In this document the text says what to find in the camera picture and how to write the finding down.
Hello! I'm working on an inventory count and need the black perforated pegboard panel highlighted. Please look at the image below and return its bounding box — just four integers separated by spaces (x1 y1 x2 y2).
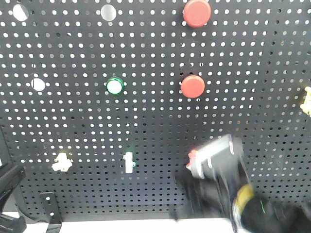
0 0 311 221

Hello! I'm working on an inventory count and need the upper red mushroom button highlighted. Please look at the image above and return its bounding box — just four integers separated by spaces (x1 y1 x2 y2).
183 0 211 28

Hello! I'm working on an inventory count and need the red mushroom button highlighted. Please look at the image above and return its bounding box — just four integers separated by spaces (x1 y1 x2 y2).
180 75 205 99
183 0 211 28

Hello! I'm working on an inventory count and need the black left pegboard clamp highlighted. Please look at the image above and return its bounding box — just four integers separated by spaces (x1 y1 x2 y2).
39 192 62 233

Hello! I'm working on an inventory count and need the lower red mushroom button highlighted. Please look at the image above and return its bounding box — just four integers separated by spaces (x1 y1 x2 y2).
180 75 205 99

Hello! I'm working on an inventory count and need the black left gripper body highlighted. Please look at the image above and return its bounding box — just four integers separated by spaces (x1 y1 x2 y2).
0 163 27 233

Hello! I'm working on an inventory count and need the white left toggle switch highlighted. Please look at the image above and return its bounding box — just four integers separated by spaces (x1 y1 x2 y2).
52 152 72 172

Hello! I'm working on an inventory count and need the red toggle switch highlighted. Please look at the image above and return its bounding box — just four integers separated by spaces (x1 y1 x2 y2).
186 150 197 170

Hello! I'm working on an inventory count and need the white middle toggle switch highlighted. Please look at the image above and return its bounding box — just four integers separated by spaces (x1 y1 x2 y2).
123 152 136 174

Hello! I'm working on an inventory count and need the green illuminated push button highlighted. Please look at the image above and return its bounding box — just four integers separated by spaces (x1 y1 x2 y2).
106 77 124 95

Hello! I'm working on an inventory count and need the yellow white pegboard switch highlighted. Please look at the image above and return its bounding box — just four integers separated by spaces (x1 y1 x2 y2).
300 86 311 116

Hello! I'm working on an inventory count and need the white standing desk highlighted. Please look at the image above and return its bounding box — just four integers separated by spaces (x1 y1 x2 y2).
0 211 234 233

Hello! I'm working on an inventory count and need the white toggle switch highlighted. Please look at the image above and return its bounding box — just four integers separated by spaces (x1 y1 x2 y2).
52 152 72 172
123 152 136 174

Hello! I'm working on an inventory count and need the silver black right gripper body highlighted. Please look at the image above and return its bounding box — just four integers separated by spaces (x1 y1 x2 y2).
190 134 243 180

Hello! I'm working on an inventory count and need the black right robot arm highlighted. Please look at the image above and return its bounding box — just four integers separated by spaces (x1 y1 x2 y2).
172 134 311 233

